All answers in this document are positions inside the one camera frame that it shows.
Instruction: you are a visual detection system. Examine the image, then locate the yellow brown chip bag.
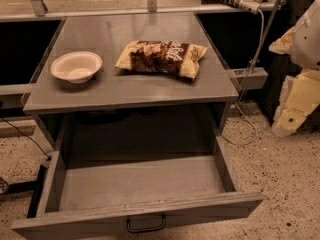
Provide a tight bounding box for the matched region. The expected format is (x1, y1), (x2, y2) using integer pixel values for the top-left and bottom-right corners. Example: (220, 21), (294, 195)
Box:
(115, 40), (207, 80)

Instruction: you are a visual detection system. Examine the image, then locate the grey drawer cabinet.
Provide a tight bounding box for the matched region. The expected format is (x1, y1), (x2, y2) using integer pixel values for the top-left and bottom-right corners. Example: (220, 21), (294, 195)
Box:
(20, 12), (240, 162)

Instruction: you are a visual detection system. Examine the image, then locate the metal rail frame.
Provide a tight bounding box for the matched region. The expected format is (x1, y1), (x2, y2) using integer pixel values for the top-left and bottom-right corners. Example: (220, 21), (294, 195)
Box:
(0, 0), (288, 22)

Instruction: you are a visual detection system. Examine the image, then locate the grey top drawer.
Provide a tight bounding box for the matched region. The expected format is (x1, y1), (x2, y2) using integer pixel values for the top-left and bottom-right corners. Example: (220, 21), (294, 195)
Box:
(11, 114), (265, 240)

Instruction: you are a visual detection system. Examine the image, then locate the black drawer handle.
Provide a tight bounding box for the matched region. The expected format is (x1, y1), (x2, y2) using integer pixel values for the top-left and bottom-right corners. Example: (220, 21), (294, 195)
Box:
(126, 215), (166, 234)

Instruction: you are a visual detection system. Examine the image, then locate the white paper bowl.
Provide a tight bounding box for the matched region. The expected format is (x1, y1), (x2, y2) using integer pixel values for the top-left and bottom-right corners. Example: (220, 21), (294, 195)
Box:
(50, 51), (102, 84)

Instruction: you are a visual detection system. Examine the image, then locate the black floor cable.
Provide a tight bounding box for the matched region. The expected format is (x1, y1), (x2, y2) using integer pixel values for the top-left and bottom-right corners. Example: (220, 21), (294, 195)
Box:
(0, 116), (52, 160)

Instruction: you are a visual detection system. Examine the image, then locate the white power cable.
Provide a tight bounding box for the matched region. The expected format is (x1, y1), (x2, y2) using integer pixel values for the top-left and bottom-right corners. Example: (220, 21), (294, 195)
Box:
(222, 9), (266, 148)

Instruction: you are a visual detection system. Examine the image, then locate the grey side bracket box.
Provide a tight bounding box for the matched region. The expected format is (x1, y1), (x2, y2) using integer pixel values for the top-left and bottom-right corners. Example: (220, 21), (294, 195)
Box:
(226, 67), (268, 91)

